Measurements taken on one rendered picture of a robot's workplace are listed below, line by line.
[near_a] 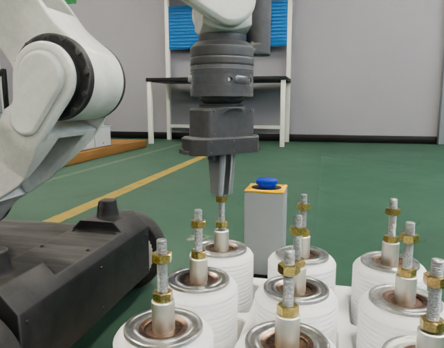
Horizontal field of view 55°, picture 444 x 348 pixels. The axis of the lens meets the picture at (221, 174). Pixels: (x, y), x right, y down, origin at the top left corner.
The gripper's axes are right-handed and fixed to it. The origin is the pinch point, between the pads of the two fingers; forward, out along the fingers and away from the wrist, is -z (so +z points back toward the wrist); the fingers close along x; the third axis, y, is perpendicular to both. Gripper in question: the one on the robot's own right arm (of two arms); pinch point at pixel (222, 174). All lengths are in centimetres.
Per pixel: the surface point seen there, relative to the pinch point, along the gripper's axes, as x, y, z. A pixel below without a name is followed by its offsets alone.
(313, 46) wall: 375, 311, 78
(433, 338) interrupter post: -4.3, -33.8, -8.5
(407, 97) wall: 445, 227, 18
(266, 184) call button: 14.6, 6.2, -4.0
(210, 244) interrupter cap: -0.5, 2.1, -11.2
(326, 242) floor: 76, 42, -36
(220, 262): -2.8, -3.5, -11.8
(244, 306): 0.6, -4.7, -18.9
